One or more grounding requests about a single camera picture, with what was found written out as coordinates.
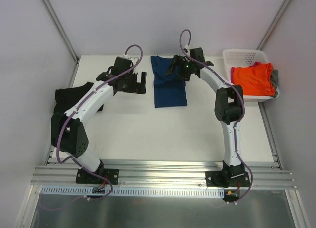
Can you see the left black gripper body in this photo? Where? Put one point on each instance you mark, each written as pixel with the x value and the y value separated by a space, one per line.
pixel 135 82

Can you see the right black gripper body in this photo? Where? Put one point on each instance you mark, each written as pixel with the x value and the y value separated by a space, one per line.
pixel 179 67

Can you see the blue t shirt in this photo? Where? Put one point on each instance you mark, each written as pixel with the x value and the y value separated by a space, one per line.
pixel 168 91

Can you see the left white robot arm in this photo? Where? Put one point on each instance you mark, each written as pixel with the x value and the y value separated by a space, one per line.
pixel 68 132

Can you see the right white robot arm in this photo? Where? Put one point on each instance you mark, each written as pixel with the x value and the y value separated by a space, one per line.
pixel 229 109

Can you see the white plastic basket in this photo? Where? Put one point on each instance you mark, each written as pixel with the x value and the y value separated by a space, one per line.
pixel 245 58

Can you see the folded black t shirt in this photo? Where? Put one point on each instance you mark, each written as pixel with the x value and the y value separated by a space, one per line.
pixel 68 97

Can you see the orange t shirt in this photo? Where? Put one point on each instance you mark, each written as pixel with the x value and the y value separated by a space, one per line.
pixel 264 73

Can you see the grey t shirt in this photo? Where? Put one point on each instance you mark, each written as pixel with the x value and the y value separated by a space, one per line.
pixel 275 82

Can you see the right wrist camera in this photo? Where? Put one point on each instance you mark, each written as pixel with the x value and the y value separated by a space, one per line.
pixel 186 49

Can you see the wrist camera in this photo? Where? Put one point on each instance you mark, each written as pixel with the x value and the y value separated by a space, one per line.
pixel 186 49
pixel 133 59

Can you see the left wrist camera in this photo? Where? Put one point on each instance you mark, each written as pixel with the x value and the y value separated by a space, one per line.
pixel 133 59

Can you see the white slotted cable duct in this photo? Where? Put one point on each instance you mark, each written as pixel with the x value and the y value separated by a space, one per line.
pixel 133 191

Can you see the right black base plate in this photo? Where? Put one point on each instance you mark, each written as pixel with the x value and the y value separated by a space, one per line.
pixel 217 179

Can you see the aluminium mounting rail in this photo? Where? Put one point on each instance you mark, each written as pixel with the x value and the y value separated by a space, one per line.
pixel 163 174

